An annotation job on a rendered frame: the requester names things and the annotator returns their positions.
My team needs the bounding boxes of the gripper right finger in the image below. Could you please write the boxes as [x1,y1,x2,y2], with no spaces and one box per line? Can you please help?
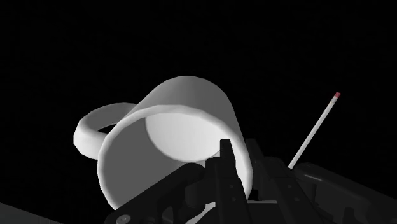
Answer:
[245,138,397,224]

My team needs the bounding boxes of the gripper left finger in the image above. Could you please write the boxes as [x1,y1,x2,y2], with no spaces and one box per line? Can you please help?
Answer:
[104,138,253,224]

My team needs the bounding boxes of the white pencil with red eraser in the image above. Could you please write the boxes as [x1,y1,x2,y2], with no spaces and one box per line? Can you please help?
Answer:
[288,91,342,170]

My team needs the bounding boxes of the white mug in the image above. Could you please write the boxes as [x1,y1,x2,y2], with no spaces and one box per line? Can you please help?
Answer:
[73,75,254,211]

